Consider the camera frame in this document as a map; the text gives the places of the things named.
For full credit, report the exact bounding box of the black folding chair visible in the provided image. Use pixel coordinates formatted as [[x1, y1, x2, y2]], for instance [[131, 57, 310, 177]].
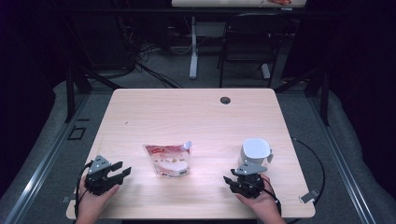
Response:
[[217, 12, 292, 89]]

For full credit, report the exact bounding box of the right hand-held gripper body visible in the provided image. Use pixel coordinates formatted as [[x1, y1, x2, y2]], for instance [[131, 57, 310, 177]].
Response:
[[230, 161, 268, 200]]

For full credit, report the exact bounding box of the white desk leg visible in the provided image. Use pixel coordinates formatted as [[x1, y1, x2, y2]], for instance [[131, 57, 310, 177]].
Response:
[[189, 16, 200, 80]]

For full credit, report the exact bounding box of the person's right hand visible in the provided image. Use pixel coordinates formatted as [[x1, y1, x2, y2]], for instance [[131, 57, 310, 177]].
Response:
[[234, 174, 280, 219]]

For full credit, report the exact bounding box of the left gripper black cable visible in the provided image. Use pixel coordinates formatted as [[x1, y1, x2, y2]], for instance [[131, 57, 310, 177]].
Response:
[[74, 160, 94, 218]]

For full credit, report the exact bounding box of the white lidded container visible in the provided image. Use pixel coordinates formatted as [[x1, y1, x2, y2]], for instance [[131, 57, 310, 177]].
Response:
[[237, 138, 275, 168]]

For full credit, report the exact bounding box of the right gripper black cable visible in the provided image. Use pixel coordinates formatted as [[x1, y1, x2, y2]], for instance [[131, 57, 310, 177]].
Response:
[[261, 176, 283, 217]]

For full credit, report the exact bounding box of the white desk foot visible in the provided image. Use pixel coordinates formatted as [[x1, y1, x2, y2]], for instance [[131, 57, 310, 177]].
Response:
[[260, 63, 272, 79]]

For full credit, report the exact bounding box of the black metal frame stand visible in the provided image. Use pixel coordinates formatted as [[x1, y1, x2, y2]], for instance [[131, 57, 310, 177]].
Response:
[[274, 66, 332, 127], [64, 66, 123, 124]]

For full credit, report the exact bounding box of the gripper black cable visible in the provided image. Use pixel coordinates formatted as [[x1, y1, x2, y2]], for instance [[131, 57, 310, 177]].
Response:
[[74, 160, 94, 218], [261, 176, 283, 217]]

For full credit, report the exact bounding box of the red and white spout pouch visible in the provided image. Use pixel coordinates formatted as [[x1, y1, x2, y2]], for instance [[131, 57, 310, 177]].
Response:
[[143, 140, 193, 179]]

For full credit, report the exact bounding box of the black square floor socket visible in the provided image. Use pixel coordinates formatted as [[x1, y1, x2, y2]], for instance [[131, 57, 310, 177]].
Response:
[[67, 125, 88, 141]]

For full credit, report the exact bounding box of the grey cable plug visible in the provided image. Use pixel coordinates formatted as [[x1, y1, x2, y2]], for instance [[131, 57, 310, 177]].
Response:
[[299, 189, 321, 204]]

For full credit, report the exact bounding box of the bundle of floor cables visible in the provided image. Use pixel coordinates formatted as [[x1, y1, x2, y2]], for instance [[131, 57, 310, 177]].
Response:
[[134, 41, 185, 90]]

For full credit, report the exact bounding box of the long black cable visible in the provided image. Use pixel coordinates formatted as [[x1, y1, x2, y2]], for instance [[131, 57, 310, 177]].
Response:
[[290, 137, 327, 207]]

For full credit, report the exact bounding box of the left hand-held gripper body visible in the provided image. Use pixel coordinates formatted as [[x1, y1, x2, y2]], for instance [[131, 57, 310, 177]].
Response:
[[83, 154, 125, 196]]

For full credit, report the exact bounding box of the person's left hand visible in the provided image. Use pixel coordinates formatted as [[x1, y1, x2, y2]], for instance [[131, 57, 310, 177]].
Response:
[[76, 175, 121, 220]]

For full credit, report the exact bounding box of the aluminium floor rail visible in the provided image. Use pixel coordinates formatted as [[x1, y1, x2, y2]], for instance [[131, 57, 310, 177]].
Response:
[[0, 92, 92, 224], [307, 96, 378, 224]]

